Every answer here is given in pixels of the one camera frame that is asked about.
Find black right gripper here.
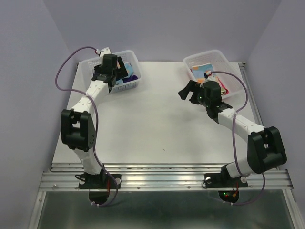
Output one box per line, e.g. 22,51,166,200
178,79,210,107

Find blue dotted cartoon towel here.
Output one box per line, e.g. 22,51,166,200
116,62,134,85

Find orange dotted cartoon towel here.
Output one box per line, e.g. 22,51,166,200
190,63,219,83

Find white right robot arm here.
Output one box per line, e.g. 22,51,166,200
178,80,287,186

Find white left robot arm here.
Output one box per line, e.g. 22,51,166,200
61,54,128,188

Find white basket with towels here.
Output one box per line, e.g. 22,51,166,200
77,48,142,98

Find purple towel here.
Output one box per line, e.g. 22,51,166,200
122,75,138,83

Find white empty plastic basket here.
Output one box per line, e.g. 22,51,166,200
183,50,244,99

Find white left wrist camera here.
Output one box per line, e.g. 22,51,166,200
95,47,112,58

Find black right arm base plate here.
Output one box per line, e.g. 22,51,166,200
202,173,248,189

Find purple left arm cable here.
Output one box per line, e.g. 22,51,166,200
55,46,120,208

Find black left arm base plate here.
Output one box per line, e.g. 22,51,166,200
75,172,116,189

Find aluminium rail frame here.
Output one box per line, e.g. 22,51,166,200
30,62,305,229

